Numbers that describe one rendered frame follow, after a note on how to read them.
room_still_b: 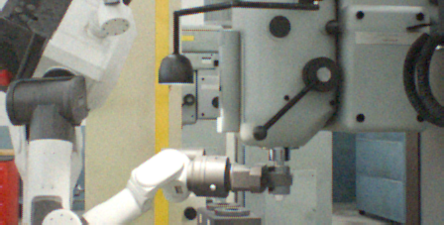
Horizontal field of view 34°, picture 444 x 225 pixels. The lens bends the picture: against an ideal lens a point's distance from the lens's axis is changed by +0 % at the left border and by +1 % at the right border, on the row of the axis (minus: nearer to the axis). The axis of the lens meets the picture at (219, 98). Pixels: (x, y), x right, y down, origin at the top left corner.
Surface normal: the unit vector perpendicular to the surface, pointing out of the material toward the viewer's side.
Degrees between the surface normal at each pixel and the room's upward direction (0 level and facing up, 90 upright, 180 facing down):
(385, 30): 90
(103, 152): 90
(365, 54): 90
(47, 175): 75
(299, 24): 90
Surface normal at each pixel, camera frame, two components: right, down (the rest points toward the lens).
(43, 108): -0.08, -0.27
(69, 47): 0.43, -0.54
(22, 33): -0.20, 0.73
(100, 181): 0.22, -0.02
